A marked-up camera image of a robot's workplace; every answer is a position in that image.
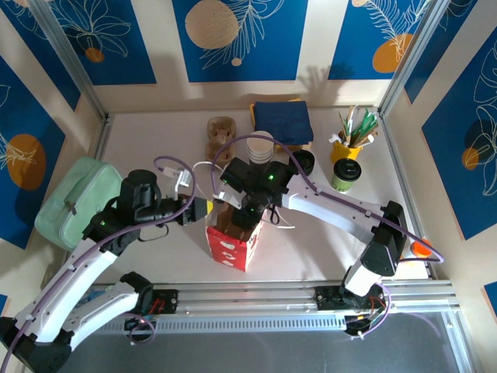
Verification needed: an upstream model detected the bunch of wrapped straws and chopsticks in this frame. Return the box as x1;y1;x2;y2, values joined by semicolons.
356;112;380;137

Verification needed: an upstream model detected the aluminium frame post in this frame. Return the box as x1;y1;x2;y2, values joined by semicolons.
378;0;447;117
29;0;112;121

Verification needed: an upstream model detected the stack of paper cups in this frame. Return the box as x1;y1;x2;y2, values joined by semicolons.
245;131;275;165

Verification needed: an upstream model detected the red white paper gift bag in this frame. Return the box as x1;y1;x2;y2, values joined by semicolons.
193;161;297;274

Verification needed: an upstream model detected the slotted grey cable duct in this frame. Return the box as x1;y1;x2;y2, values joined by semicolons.
92;313;349;333

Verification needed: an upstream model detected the clear bottle orange cap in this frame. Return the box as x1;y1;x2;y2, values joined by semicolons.
401;238;433;265

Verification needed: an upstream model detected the paper coffee cup black lid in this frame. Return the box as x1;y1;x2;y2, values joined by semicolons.
331;158;363;194

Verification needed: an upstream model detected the stack of pulp cup carriers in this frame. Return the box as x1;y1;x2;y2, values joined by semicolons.
205;117;238;166

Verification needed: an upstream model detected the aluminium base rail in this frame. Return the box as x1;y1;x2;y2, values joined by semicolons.
91;280;461;315

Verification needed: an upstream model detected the mint green fabric pouch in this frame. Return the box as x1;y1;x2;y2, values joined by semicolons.
33;156;125;252

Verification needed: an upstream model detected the yellow straw holder cup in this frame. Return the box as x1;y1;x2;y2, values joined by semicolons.
330;140;363;165

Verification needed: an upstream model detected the green paper wrapped straw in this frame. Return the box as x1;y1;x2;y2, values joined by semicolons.
352;108;373;137

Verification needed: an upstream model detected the blue napkin stack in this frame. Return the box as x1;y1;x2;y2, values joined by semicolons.
254;100;315;145

